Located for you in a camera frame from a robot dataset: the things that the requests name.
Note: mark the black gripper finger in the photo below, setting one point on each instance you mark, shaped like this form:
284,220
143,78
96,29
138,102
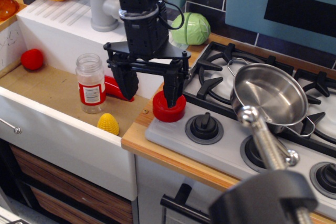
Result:
173,86
126,79

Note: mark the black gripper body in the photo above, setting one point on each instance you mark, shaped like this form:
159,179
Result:
147,48

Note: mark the red plastic cap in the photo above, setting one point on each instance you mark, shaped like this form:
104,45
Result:
165,114

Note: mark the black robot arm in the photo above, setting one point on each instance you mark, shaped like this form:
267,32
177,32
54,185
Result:
147,50

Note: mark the red toy pepper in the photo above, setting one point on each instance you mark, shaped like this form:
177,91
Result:
113,89

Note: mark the clear plastic jar red label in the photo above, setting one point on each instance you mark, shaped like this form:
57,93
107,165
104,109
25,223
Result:
91,83

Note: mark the yellow toy corn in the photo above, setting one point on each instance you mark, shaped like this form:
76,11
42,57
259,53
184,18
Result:
108,123

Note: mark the green toy cabbage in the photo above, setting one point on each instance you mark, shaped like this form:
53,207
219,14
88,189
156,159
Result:
195,30

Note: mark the black stove knob left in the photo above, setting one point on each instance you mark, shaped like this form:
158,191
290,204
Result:
204,129

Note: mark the black stove knob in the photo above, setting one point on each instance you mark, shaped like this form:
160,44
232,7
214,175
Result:
204,129
251,156
322,176

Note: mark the grey toy faucet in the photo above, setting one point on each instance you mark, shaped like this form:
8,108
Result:
104,15

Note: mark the grey toy stove top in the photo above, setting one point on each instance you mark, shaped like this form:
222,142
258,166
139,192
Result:
208,90

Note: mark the white toy sink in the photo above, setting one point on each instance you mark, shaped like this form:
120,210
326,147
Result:
45,103

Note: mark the red toy tomato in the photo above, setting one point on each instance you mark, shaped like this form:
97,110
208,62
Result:
32,59

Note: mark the black stove knob middle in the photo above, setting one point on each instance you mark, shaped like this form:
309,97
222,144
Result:
251,156

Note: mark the small steel pot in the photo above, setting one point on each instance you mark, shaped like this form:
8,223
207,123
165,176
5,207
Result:
277,96

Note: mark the steel sink rod knob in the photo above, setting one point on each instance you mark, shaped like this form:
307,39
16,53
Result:
16,130

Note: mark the wooden drawer front upper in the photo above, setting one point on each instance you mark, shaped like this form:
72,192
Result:
39,173

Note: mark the wooden drawer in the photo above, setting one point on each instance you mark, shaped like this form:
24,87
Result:
64,207
39,173

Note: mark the orange translucent bowl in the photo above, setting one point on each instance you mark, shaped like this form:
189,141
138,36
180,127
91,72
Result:
8,9

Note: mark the wooden drawer front lower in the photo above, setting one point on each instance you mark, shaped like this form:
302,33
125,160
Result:
64,207

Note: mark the black clamp with steel screw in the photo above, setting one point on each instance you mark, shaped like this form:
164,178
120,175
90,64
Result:
274,196

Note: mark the black stove knob right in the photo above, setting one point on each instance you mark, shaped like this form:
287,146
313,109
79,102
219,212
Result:
322,176

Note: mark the black oven door handle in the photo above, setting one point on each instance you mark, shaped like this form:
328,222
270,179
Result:
175,210

